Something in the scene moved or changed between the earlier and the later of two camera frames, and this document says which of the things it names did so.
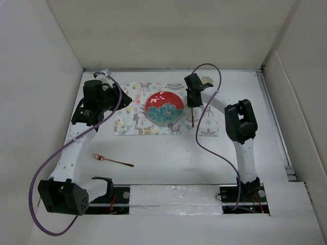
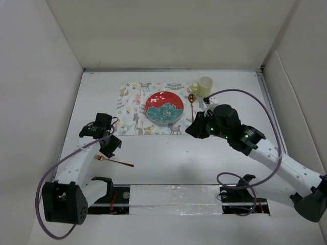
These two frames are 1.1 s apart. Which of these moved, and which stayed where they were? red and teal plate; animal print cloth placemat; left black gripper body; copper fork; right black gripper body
Moved: right black gripper body; left black gripper body
Stayed: red and teal plate; copper fork; animal print cloth placemat
